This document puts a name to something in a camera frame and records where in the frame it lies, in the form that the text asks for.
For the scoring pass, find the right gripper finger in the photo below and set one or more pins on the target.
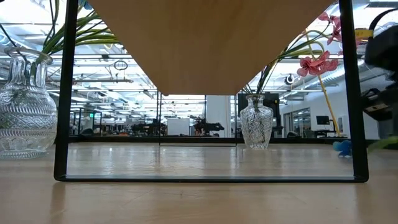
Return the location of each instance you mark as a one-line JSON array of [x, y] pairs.
[[379, 104]]

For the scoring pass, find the pink artificial flower bunch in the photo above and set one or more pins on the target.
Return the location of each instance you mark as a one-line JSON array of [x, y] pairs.
[[314, 65], [336, 32]]

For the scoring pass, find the small two-bloom blue sprig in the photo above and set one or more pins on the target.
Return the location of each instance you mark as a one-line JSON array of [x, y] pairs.
[[342, 147]]

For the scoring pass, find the tall cut-glass vase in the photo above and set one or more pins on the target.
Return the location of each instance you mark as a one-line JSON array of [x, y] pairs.
[[256, 124]]

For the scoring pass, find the large blue flower bunch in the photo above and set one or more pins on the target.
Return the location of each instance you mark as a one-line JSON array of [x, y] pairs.
[[81, 35]]

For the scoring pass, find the round ribbed glass vase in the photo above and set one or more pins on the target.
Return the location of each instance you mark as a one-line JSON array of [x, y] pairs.
[[26, 118]]

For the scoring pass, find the black background robot arm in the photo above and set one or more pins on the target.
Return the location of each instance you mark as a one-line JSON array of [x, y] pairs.
[[149, 127], [206, 127]]

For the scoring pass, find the yellow tape tag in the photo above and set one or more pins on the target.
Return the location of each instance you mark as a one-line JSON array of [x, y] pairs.
[[363, 33]]

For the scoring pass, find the small black monitor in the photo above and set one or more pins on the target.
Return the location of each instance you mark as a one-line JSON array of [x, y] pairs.
[[322, 120]]

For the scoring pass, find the white board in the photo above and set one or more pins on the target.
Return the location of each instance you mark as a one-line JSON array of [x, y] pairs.
[[178, 127]]

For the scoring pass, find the wooden shelf black frame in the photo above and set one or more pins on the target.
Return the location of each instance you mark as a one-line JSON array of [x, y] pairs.
[[211, 46]]

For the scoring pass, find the black table frame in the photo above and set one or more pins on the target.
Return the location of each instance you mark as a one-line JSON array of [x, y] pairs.
[[192, 140]]

